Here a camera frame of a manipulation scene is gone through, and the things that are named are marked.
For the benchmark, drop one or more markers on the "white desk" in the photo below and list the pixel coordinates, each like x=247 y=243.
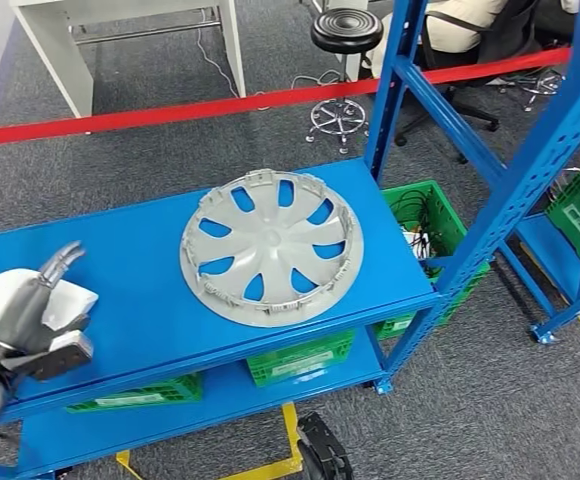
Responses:
x=60 y=60

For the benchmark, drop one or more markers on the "chrome stool base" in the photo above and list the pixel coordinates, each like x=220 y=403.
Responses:
x=540 y=83

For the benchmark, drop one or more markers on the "person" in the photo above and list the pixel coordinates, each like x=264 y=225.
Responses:
x=454 y=26

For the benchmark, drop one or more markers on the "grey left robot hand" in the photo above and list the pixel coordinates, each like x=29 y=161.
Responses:
x=22 y=318

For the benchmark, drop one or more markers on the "red barrier tape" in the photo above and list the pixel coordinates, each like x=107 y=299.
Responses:
x=170 y=112

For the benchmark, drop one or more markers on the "silver metal bowl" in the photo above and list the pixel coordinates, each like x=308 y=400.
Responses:
x=565 y=182

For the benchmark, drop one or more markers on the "green plastic crate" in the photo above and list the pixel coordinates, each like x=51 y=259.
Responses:
x=575 y=212
x=440 y=212
x=294 y=361
x=170 y=391

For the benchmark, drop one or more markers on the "black round stool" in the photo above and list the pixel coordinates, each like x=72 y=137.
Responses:
x=347 y=30

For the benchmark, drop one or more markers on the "grey wheel hubcap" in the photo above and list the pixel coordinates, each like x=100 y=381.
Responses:
x=270 y=245

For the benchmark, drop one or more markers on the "blue metal shelf rack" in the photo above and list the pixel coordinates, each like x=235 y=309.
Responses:
x=540 y=245
x=134 y=265

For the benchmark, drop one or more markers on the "black office chair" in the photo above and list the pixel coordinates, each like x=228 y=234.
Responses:
x=505 y=33

